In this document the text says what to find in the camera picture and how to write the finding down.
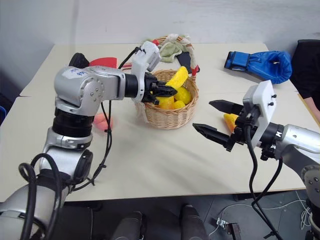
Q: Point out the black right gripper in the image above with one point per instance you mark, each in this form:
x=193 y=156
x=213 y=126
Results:
x=243 y=130

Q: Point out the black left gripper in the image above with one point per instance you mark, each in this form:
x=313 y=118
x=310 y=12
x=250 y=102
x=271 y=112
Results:
x=150 y=86

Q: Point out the yellow toy banana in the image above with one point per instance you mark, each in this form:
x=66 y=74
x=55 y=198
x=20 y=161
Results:
x=178 y=77

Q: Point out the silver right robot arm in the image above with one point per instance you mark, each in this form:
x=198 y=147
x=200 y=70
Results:
x=297 y=140

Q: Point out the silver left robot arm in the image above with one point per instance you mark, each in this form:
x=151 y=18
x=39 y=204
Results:
x=82 y=85

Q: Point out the orange yellow toy fruit slice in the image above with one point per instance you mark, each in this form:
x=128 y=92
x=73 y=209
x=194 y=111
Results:
x=231 y=121

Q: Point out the round yellow toy fruit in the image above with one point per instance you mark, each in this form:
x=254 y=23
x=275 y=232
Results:
x=183 y=95

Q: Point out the small yellow toy fruit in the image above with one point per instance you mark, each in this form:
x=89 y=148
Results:
x=179 y=105

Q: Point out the red ribbon tag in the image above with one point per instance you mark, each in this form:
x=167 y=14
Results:
x=195 y=70

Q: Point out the green white cloth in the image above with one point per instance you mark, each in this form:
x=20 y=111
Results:
x=170 y=50

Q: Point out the red flat toy piece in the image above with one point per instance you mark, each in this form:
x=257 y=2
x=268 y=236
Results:
x=105 y=62

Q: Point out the blue boxing glove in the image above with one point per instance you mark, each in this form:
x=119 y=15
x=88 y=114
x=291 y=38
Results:
x=265 y=65

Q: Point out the pink toy peach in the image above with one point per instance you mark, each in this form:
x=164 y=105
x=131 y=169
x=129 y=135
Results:
x=100 y=122

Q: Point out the black rounded object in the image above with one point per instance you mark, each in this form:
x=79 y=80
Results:
x=78 y=61

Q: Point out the person in black clothes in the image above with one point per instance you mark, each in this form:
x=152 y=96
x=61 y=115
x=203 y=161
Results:
x=308 y=70

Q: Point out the dark rounded shape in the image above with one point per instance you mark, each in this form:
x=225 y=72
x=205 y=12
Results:
x=192 y=222
x=128 y=226

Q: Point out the blue plastic object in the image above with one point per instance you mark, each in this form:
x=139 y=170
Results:
x=2 y=115

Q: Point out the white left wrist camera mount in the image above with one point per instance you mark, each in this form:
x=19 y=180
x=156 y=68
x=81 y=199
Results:
x=146 y=56

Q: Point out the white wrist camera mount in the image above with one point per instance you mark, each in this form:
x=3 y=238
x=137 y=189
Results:
x=262 y=105
x=146 y=56

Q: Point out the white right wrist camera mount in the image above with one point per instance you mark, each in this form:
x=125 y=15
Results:
x=262 y=105

